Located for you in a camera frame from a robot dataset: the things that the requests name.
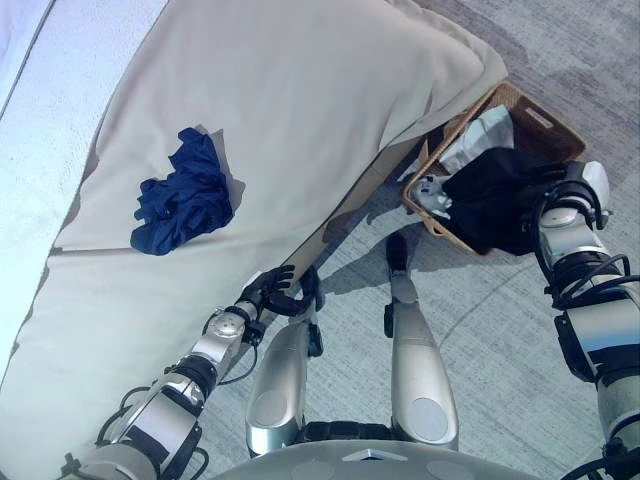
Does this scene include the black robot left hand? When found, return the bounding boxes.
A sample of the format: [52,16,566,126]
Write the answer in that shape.
[242,264,309,318]

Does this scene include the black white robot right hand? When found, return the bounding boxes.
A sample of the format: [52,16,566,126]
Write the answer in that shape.
[547,159,612,222]

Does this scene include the black garment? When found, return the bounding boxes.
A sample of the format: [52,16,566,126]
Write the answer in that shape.
[442,147,571,256]

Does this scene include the blue garment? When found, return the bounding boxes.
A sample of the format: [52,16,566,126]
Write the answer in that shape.
[130,127,236,256]

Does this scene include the white garment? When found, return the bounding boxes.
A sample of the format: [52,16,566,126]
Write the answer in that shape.
[417,107,516,221]

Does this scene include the brown wicker basket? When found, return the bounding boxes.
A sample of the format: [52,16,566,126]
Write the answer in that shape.
[401,81,587,256]

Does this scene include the beige bed cover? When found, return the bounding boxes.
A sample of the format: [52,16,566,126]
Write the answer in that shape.
[0,0,506,471]

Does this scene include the silver robot legs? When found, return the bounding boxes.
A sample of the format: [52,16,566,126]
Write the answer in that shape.
[209,134,431,391]

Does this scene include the silver robot left leg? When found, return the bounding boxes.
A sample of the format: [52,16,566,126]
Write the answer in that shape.
[244,267,324,459]

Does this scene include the grey textured rug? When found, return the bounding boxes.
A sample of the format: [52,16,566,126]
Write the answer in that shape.
[199,0,640,480]

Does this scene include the silver robot torso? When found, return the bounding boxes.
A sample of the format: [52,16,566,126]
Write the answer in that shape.
[209,419,501,480]

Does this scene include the white duvet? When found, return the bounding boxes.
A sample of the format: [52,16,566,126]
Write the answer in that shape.
[0,0,166,391]

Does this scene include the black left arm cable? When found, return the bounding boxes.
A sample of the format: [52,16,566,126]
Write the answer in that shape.
[217,337,261,386]

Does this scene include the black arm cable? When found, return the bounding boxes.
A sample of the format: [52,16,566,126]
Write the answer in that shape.
[217,337,261,386]
[529,197,639,311]

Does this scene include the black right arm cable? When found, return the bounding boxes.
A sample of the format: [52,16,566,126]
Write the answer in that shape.
[529,197,639,311]

